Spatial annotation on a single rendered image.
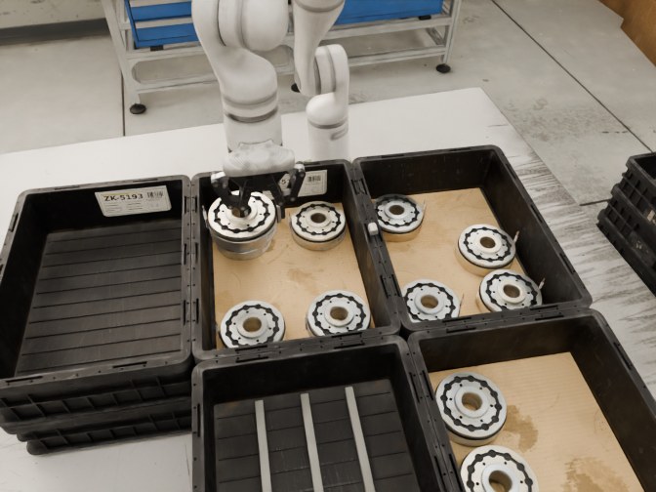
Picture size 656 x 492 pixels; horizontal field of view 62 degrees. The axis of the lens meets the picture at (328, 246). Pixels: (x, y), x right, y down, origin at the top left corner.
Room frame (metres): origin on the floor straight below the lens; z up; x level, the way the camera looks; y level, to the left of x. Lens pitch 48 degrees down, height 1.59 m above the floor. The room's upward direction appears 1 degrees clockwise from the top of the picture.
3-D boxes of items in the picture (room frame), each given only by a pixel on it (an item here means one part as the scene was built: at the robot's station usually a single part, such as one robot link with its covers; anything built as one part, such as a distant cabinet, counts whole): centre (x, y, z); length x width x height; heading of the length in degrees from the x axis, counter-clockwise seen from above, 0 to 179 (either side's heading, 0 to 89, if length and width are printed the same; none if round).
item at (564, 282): (0.66, -0.22, 0.87); 0.40 x 0.30 x 0.11; 11
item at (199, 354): (0.60, 0.07, 0.92); 0.40 x 0.30 x 0.02; 11
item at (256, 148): (0.58, 0.10, 1.17); 0.11 x 0.09 x 0.06; 12
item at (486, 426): (0.36, -0.21, 0.86); 0.10 x 0.10 x 0.01
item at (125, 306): (0.55, 0.37, 0.87); 0.40 x 0.30 x 0.11; 11
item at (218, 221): (0.59, 0.13, 1.01); 0.10 x 0.10 x 0.01
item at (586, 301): (0.66, -0.22, 0.92); 0.40 x 0.30 x 0.02; 11
